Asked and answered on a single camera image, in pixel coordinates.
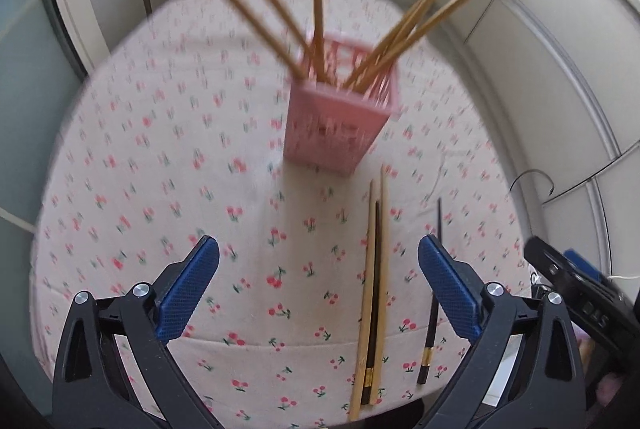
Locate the pink perforated utensil holder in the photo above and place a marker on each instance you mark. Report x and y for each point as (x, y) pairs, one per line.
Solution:
(325, 129)

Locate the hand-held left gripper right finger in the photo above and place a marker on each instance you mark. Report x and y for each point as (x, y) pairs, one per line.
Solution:
(447, 284)

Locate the frosted glass sliding door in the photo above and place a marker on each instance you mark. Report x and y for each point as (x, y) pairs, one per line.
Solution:
(30, 84)

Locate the cherry print tablecloth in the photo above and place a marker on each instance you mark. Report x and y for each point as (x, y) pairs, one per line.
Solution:
(175, 159)

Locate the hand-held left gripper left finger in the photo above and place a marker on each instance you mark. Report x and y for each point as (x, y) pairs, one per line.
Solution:
(187, 289)

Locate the black chopstick with gold band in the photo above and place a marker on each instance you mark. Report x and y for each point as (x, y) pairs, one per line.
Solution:
(429, 334)
(370, 349)

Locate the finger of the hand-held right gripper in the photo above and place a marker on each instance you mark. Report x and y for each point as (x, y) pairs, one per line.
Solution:
(550, 264)
(587, 266)

